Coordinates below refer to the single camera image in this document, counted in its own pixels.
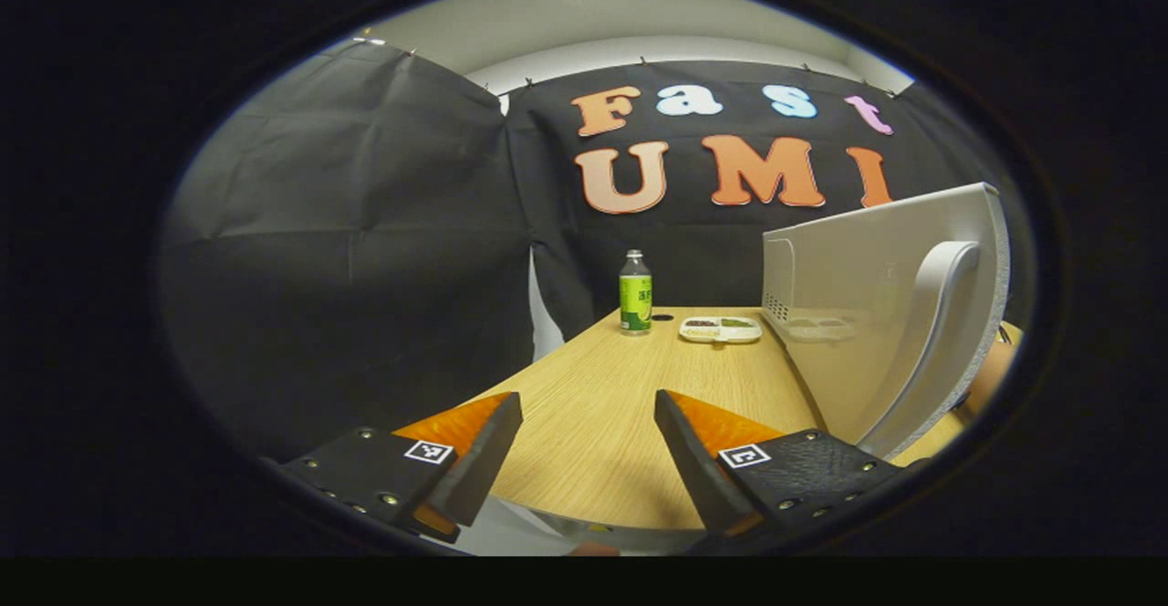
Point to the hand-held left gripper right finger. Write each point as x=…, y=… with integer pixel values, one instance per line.
x=693, y=469

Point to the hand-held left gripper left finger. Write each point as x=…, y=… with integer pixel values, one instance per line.
x=484, y=460

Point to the white divided food tray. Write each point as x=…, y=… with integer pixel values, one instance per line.
x=721, y=330

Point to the white microwave oven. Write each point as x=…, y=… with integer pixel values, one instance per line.
x=867, y=268

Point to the green label bottle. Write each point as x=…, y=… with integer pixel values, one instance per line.
x=636, y=300

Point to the black backdrop cloth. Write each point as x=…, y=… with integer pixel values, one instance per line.
x=365, y=223

